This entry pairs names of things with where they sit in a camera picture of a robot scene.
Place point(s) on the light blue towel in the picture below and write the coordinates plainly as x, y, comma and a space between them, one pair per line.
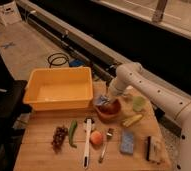
101, 100

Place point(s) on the red bowl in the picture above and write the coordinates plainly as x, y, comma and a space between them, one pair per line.
108, 111

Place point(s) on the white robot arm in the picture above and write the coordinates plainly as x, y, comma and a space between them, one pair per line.
130, 74

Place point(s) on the blue object on floor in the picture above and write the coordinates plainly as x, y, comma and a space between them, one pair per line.
76, 63

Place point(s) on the green chili pepper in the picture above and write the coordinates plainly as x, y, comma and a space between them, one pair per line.
71, 132

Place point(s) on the yellow plastic tub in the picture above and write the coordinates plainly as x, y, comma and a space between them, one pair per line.
59, 88

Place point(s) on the green plastic cup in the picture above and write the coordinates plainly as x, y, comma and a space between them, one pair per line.
138, 103

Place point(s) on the metal fork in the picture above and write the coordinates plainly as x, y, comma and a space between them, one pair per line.
109, 135

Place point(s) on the wooden cutting board table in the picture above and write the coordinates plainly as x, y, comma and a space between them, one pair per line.
36, 153

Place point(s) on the bunch of dark grapes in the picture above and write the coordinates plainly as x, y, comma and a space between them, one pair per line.
59, 135

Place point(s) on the blue sponge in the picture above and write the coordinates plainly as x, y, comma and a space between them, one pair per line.
127, 143

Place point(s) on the black chair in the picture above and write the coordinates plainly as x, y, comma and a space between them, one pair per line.
11, 107

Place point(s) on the white cardboard box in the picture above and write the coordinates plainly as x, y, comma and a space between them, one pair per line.
9, 13

